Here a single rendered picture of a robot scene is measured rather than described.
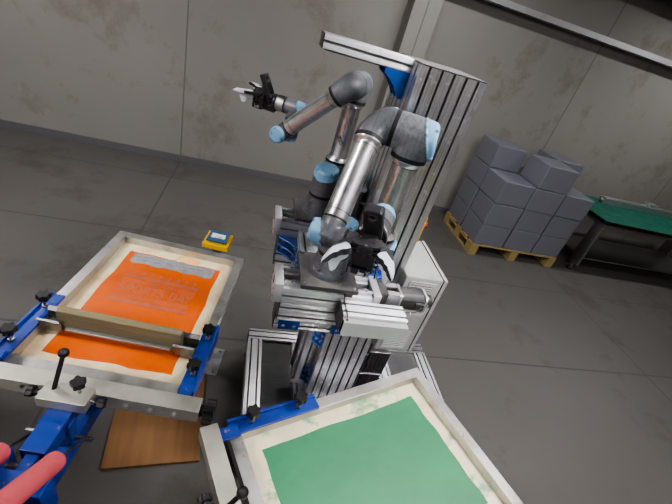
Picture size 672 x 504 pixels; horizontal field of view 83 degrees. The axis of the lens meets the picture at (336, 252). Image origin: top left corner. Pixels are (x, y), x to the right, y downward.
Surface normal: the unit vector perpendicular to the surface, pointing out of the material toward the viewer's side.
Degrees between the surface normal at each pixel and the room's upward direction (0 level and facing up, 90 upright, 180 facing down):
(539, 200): 90
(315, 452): 0
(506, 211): 90
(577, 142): 90
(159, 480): 0
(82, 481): 0
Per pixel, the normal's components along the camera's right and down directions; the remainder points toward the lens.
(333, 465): 0.26, -0.81
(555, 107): 0.13, 0.56
